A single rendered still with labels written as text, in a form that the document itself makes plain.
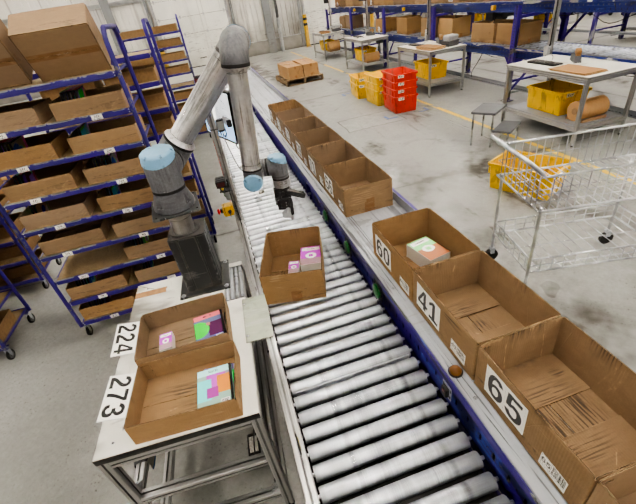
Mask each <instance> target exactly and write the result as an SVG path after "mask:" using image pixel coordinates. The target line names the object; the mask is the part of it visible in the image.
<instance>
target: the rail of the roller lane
mask: <svg viewBox="0 0 636 504"><path fill-rule="evenodd" d="M241 222H242V224H241ZM241 222H240V221H238V225H239V229H240V233H241V238H242V242H243V246H244V250H245V254H246V258H247V262H248V267H249V271H250V275H251V279H252V283H253V287H254V291H255V295H256V296H258V295H261V294H263V291H262V287H261V283H260V279H259V276H258V272H257V269H256V264H255V261H254V258H253V253H252V250H251V247H250V242H249V239H248V236H247V232H246V228H245V224H244V220H241ZM272 331H273V327H272ZM266 341H267V345H268V349H269V353H270V357H271V362H272V366H273V370H274V374H275V378H276V382H277V386H278V391H279V395H280V399H281V403H282V407H283V411H284V415H285V419H286V424H287V428H288V432H289V436H290V440H291V444H292V448H293V453H294V457H295V461H296V465H297V469H298V473H299V477H300V482H301V486H302V490H303V493H304V497H305V502H306V504H320V500H319V498H318V493H317V489H316V485H315V482H314V478H313V475H312V471H311V467H310V463H309V460H308V457H307V452H306V449H305V445H304V441H303V438H302V434H301V430H300V426H299V423H298V420H297V415H296V412H295V408H294V405H293V401H292V397H291V393H290V391H289V386H288V382H287V379H286V375H285V371H284V368H283V365H282V360H281V357H280V354H279V349H278V345H277V343H276V338H275V334H274V331H273V336H272V337H268V338H266ZM295 433H296V434H297V437H298V439H299V442H300V446H301V450H302V451H301V452H302V455H301V457H302V460H301V457H300V454H299V451H298V448H297V445H296V441H295Z"/></svg>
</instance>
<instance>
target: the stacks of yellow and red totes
mask: <svg viewBox="0 0 636 504"><path fill-rule="evenodd" d="M417 73H418V71H417V70H414V69H411V68H407V67H404V66H401V67H396V68H391V69H386V70H378V71H373V72H369V71H364V72H359V73H354V74H349V77H350V80H349V82H350V86H351V92H352V94H353V95H354V96H355V97H356V98H357V99H363V98H367V101H369V102H370V103H372V104H374V105H376V106H383V105H384V107H385V108H387V109H389V110H391V111H392V112H394V113H396V114H399V113H404V112H408V111H413V110H416V102H417V95H418V93H417V92H416V88H418V86H417V85H416V82H417V81H418V78H416V74H417Z"/></svg>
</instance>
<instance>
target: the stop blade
mask: <svg viewBox="0 0 636 504"><path fill-rule="evenodd" d="M408 358H409V354H407V355H404V356H401V357H398V358H395V359H392V360H389V361H386V362H383V363H380V364H377V365H374V366H372V367H369V368H366V369H363V370H360V371H357V372H354V373H351V374H348V375H345V376H342V377H339V378H336V379H333V380H331V381H328V382H325V383H322V384H319V385H316V386H313V387H310V388H307V389H304V390H301V391H298V392H296V395H297V396H300V395H303V394H306V393H309V392H312V391H314V390H317V389H320V388H323V387H326V386H329V385H332V384H335V383H338V382H341V381H344V380H346V379H349V378H352V377H355V376H358V375H361V374H364V373H367V372H370V371H373V370H376V369H379V368H381V367H384V366H387V365H390V364H393V363H396V362H399V361H402V360H405V359H408Z"/></svg>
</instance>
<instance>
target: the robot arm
mask: <svg viewBox="0 0 636 504"><path fill-rule="evenodd" d="M250 44H251V40H250V36H249V34H248V32H247V31H246V29H245V28H243V27H242V26H240V25H237V24H231V25H229V26H227V27H226V28H225V29H224V30H223V31H222V32H221V34H220V37H219V41H218V43H217V44H216V46H215V48H214V52H213V53H212V55H211V57H210V59H209V61H208V63H207V64H206V66H205V68H204V70H203V72H202V74H201V75H200V77H199V79H198V81H197V83H196V85H195V86H194V88H193V90H192V92H191V94H190V96H189V97H188V99H187V101H186V103H185V105H184V107H183V108H182V110H181V112H180V114H179V116H178V118H177V119H176V121H175V123H174V125H173V127H172V129H167V130H165V132H164V134H163V135H162V137H161V139H160V141H159V143H158V144H156V145H152V147H147V148H145V149H144V150H142V151H141V152H140V154H139V159H140V164H141V166H142V168H143V170H144V173H145V175H146V178H147V180H148V183H149V185H150V188H151V190H152V193H153V207H154V210H155V212H156V213H157V214H160V215H172V214H177V213H180V212H183V211H185V210H187V209H189V208H190V207H192V206H193V205H194V203H195V198H194V195H193V194H192V193H191V191H190V190H189V189H188V188H187V187H186V185H185V182H184V179H183V176H182V170H183V168H184V166H185V164H186V163H187V161H188V159H189V157H190V156H191V154H192V152H193V151H194V149H195V145H194V143H193V142H194V140H195V139H196V137H197V135H198V133H199V132H200V130H201V128H202V127H203V125H204V123H205V121H206V120H207V118H208V116H209V115H210V113H211V111H212V109H213V108H214V106H215V104H216V102H217V101H218V99H219V97H220V96H221V94H222V92H223V90H224V89H225V87H226V85H227V84H228V86H229V92H230V98H231V104H232V110H233V116H234V122H235V127H236V133H237V139H238V145H239V151H240V157H241V163H242V171H243V177H244V180H243V184H244V187H245V188H246V189H247V190H248V191H251V192H257V191H259V190H260V189H261V188H262V186H263V177H266V176H272V180H273V184H274V187H273V190H274V195H275V196H274V197H275V201H277V202H276V205H278V208H279V210H284V209H285V210H284V211H282V215H283V217H284V218H291V220H292V221H293V219H294V208H293V201H292V198H291V197H292V196H295V197H299V198H305V195H306V194H305V192H304V191H301V190H295V189H291V188H290V185H291V181H290V176H289V171H288V166H287V160H286V156H285V155H284V154H282V153H273V154H269V155H268V156H267V158H263V159H260V157H259V150H258V143H257V136H256V129H255V122H254V115H253V108H252V101H251V94H250V86H249V79H248V72H247V71H248V69H249V67H250V58H249V48H250Z"/></svg>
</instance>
